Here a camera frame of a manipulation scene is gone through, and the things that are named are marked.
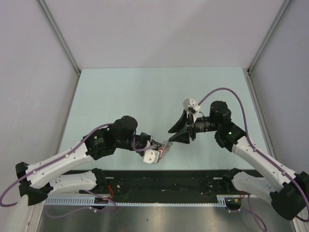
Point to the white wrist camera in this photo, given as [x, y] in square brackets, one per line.
[151, 156]
[191, 106]

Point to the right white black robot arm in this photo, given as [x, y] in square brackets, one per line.
[285, 189]

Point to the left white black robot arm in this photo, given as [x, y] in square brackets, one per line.
[43, 179]

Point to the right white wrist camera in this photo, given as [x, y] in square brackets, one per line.
[191, 106]

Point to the left aluminium frame post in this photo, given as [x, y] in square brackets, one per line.
[58, 34]

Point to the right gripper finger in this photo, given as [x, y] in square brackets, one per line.
[180, 137]
[179, 124]

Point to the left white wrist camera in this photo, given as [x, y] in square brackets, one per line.
[151, 156]

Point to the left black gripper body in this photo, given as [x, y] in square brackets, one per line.
[144, 137]

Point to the white slotted cable duct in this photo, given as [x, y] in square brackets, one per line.
[219, 201]

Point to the aluminium frame post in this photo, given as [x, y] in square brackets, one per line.
[269, 34]
[58, 34]

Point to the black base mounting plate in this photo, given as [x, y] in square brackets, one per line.
[199, 186]

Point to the right aluminium frame post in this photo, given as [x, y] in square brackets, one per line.
[269, 34]

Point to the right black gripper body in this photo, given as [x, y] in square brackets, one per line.
[191, 126]

